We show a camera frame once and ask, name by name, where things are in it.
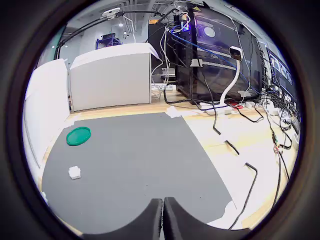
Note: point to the black computer tower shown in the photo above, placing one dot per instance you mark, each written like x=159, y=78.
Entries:
x=190, y=82

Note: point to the white camera on gooseneck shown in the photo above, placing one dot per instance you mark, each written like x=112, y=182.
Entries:
x=235, y=53

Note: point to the white tape piece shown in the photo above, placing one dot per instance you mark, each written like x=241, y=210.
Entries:
x=173, y=113
x=223, y=138
x=44, y=196
x=228, y=208
x=71, y=123
x=242, y=158

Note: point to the white overhead camera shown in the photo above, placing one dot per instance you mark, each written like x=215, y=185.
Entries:
x=111, y=12

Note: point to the round green lid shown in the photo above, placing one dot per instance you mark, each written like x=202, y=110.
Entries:
x=78, y=136

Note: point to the black monitor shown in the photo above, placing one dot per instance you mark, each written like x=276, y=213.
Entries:
x=155, y=37

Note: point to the small white plastic terminal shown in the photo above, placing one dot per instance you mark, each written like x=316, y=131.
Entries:
x=75, y=173

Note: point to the white power strip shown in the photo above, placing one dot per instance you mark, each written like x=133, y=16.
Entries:
x=271, y=110
x=225, y=110

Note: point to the dark grey mat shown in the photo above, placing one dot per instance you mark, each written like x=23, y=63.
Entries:
x=137, y=155

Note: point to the blue cart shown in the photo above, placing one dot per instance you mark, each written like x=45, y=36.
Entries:
x=110, y=37

